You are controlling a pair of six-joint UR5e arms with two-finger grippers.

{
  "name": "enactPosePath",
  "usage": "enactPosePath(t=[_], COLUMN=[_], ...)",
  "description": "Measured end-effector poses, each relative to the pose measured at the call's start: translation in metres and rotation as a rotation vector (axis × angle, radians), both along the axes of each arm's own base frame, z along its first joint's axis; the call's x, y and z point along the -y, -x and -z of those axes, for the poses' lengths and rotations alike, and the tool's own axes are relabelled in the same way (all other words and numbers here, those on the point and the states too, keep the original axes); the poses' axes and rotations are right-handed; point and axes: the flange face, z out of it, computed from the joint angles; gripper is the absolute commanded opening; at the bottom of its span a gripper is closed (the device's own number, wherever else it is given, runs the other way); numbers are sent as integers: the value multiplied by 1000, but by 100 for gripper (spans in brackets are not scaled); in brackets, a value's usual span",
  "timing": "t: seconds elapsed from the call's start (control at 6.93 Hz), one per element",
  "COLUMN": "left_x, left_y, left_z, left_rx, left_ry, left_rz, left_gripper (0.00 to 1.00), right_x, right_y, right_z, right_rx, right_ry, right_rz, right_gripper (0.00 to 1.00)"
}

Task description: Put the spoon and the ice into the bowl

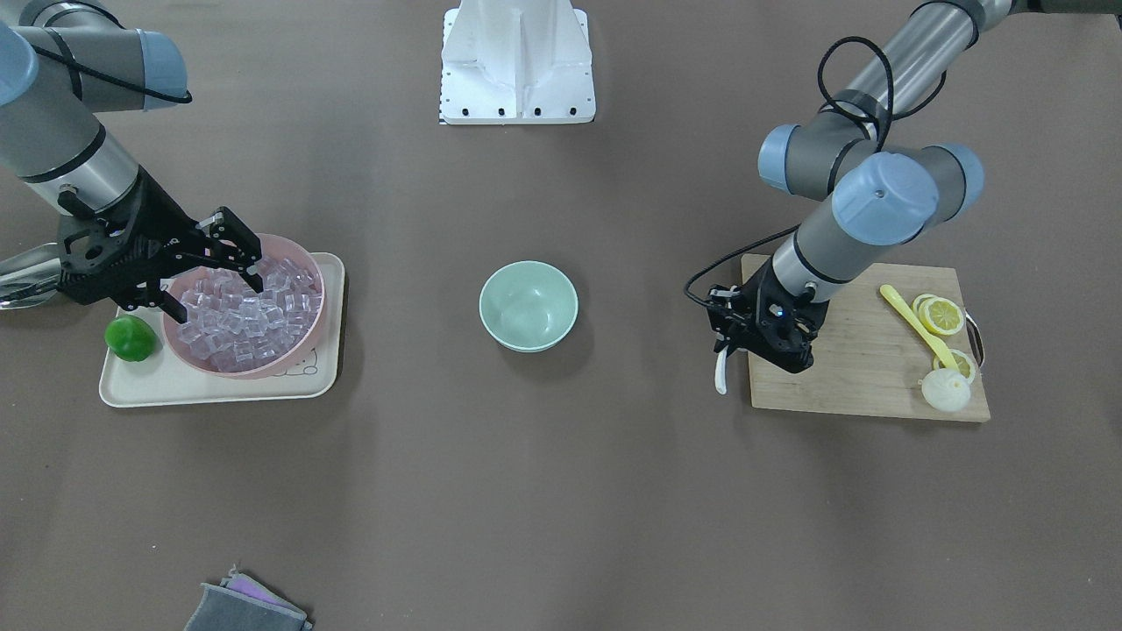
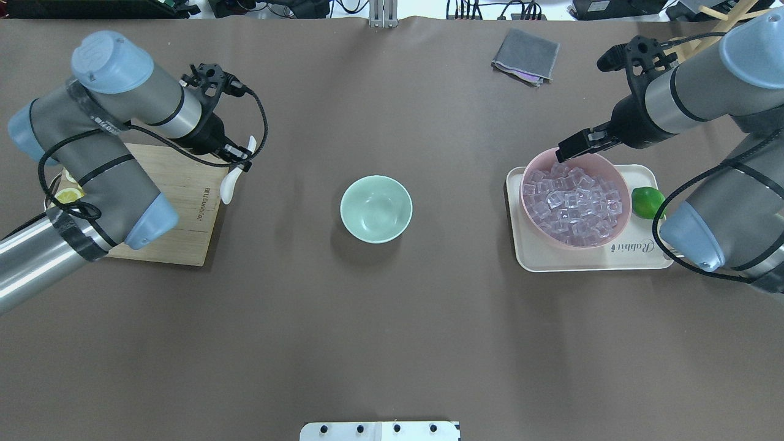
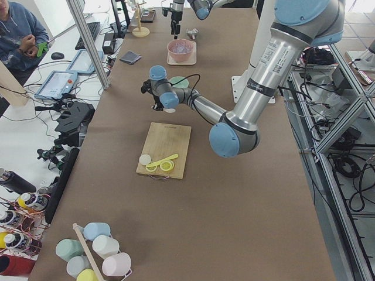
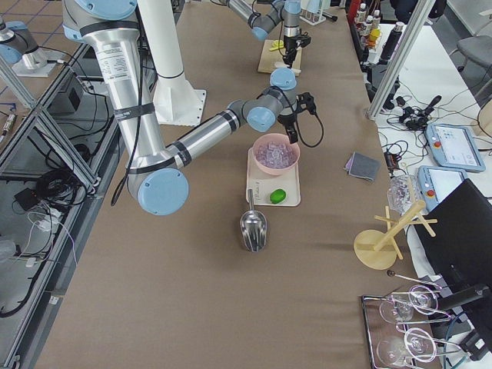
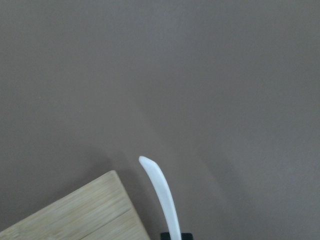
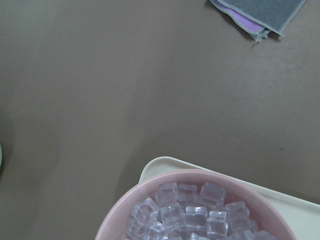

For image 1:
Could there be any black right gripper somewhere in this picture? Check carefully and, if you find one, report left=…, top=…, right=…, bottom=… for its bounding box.
left=57, top=170, right=264, bottom=324

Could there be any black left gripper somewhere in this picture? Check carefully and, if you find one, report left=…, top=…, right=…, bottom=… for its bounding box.
left=707, top=262, right=829, bottom=374

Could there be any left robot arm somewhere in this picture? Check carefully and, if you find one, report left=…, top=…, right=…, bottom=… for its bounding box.
left=698, top=1, right=1033, bottom=391

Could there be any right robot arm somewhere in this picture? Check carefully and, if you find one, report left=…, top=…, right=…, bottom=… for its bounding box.
left=1, top=1, right=263, bottom=323

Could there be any pile of clear ice cubes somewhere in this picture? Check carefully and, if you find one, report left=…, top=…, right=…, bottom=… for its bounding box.
left=171, top=257, right=323, bottom=374

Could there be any pink bowl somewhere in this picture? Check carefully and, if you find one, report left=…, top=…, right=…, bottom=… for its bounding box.
left=163, top=234, right=327, bottom=379

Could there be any steel ice scoop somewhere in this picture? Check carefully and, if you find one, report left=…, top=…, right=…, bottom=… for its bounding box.
left=1, top=243, right=61, bottom=310

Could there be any mint green bowl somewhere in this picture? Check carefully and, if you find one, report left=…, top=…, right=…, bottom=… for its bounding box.
left=478, top=260, right=579, bottom=354

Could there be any green lime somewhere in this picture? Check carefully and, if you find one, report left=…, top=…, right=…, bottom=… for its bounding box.
left=102, top=316, right=160, bottom=362

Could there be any beige plastic tray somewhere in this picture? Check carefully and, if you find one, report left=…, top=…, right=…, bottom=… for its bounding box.
left=99, top=252, right=347, bottom=408

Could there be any bamboo cutting board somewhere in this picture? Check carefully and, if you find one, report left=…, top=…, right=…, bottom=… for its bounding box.
left=747, top=263, right=991, bottom=422

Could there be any lemon slice bottom stack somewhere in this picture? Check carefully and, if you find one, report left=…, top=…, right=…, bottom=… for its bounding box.
left=911, top=293, right=936, bottom=319

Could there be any lemon slice stack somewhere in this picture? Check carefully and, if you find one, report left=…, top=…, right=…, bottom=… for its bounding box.
left=911, top=293, right=936, bottom=319
left=920, top=296, right=965, bottom=337

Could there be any yellow plastic knife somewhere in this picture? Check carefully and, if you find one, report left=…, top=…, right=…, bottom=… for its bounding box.
left=879, top=284, right=958, bottom=369

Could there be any lemon slice top stack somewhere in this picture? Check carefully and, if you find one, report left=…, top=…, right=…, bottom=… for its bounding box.
left=920, top=296, right=965, bottom=337

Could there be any lemon slice near bun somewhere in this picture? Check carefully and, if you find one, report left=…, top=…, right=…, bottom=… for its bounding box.
left=923, top=349, right=978, bottom=390

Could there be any grey folded cloth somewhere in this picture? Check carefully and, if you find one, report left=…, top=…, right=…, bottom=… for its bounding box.
left=184, top=567, right=314, bottom=630

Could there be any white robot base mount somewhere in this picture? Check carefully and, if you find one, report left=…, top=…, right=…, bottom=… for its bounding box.
left=438, top=1, right=597, bottom=125

